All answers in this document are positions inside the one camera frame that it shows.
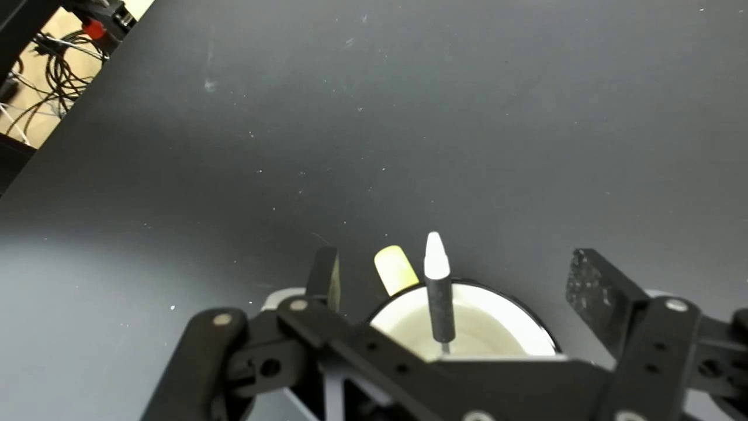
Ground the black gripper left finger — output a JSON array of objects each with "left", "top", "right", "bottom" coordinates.
[{"left": 307, "top": 248, "right": 341, "bottom": 306}]

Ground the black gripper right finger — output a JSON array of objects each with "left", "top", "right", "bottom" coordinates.
[{"left": 565, "top": 248, "right": 649, "bottom": 350}]

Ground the black pen with white cap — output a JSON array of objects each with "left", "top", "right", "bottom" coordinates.
[{"left": 424, "top": 232, "right": 455, "bottom": 350}]

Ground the yellow ceramic cup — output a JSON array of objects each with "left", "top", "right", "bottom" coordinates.
[{"left": 370, "top": 245, "right": 559, "bottom": 361}]

